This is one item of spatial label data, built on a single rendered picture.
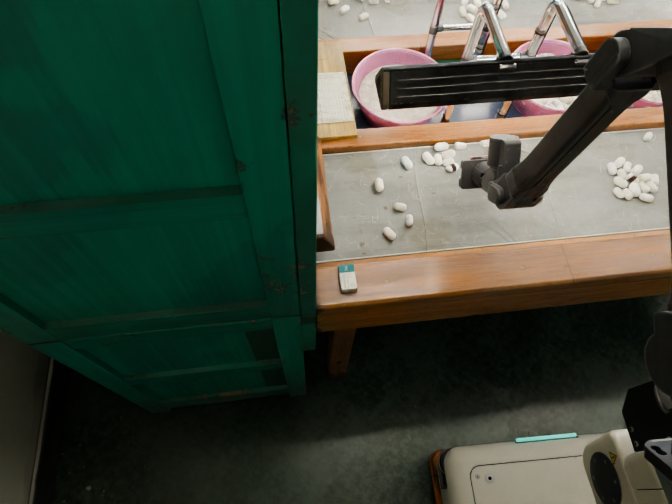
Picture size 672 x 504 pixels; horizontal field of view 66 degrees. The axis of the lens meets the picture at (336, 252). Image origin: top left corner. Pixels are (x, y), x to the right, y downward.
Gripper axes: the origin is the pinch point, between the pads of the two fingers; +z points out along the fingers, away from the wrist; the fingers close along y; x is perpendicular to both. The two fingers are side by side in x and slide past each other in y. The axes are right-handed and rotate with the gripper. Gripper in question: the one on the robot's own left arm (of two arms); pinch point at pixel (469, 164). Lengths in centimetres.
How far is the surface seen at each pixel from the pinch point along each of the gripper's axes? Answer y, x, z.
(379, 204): 21.7, 8.7, 1.1
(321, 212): 37.0, 4.9, -12.4
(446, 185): 4.1, 6.1, 3.8
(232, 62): 49, -29, -71
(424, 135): 7.4, -4.9, 12.8
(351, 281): 31.8, 19.3, -17.8
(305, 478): 45, 101, 7
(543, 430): -36, 97, 10
